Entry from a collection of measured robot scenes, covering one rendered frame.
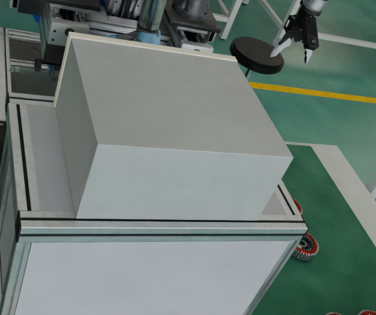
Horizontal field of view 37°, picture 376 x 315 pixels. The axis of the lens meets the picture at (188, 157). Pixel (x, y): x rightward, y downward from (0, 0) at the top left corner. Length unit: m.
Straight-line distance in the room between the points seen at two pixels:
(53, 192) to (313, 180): 1.27
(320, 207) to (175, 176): 1.07
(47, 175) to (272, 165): 0.48
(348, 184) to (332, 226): 0.31
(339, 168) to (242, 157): 1.27
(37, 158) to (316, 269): 1.00
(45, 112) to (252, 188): 0.54
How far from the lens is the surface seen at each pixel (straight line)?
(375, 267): 2.05
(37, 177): 1.24
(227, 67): 1.43
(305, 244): 1.91
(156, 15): 1.97
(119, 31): 2.26
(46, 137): 1.34
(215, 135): 1.17
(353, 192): 2.32
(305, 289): 1.81
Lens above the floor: 1.96
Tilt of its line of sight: 36 degrees down
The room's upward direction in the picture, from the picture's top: 23 degrees clockwise
